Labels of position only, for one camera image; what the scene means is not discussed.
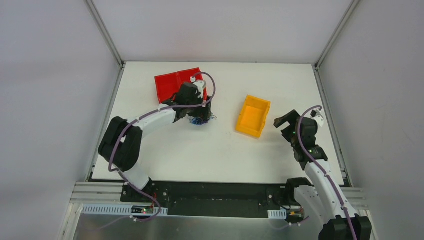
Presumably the wire bundle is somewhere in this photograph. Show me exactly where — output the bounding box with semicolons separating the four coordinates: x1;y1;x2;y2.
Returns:
188;114;218;127

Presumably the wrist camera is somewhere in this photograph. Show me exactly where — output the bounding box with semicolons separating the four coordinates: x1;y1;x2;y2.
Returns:
190;76;207;99
310;109;325;128

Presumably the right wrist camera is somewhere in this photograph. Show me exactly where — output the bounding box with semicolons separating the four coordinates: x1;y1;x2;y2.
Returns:
310;109;325;128

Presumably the yellow bin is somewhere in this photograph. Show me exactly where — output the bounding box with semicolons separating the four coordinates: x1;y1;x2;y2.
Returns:
235;95;271;138

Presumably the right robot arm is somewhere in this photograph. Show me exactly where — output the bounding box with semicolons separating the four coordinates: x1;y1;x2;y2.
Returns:
273;106;372;240

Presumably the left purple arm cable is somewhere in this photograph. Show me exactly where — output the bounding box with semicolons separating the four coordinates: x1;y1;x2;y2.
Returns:
108;71;217;223

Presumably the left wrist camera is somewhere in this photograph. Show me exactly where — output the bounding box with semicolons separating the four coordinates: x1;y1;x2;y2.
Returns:
190;76;207;99

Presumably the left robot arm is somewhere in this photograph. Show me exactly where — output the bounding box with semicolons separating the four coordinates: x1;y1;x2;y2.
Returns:
97;80;212;203

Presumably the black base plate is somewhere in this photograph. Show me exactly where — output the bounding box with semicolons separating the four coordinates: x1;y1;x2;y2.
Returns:
120;180;305;219

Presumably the red double bin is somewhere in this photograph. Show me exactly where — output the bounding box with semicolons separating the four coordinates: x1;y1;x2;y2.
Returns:
154;67;201;103

